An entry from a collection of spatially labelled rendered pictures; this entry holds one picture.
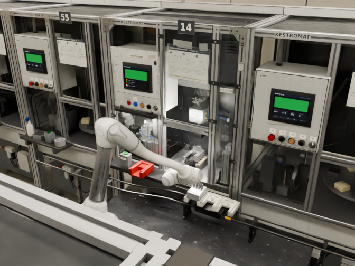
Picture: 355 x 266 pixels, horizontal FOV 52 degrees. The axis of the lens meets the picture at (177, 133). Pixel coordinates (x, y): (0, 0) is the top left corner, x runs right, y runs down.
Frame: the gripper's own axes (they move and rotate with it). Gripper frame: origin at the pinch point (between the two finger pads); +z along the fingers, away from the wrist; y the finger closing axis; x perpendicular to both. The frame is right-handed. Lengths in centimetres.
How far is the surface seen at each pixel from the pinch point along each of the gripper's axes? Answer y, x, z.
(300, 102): 63, -77, -16
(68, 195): -102, 166, 17
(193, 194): -8.8, -17.6, -33.7
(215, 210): -15, -35, -35
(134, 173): -9.3, 34.0, -30.3
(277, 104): 60, -64, -16
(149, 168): -5.8, 25.5, -23.3
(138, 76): 63, 36, -15
